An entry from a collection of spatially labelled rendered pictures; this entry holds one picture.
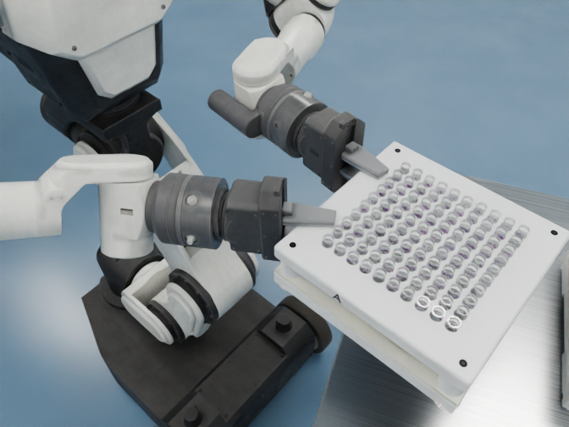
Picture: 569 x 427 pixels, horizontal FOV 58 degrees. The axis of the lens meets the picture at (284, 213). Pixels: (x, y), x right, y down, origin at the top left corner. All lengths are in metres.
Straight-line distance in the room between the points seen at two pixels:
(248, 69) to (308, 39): 0.18
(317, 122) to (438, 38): 2.58
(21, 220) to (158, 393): 0.96
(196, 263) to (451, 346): 0.64
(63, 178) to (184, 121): 1.93
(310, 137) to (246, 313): 0.97
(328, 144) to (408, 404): 0.34
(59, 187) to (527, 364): 0.63
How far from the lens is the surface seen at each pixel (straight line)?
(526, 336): 0.80
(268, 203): 0.57
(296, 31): 0.91
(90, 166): 0.62
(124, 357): 1.58
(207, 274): 1.07
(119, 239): 0.65
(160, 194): 0.61
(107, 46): 0.86
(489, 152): 2.49
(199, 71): 2.86
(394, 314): 0.54
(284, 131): 0.71
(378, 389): 0.71
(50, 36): 0.81
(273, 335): 1.50
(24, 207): 0.63
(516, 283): 0.60
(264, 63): 0.78
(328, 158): 0.68
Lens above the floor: 1.53
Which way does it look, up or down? 48 degrees down
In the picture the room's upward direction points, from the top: straight up
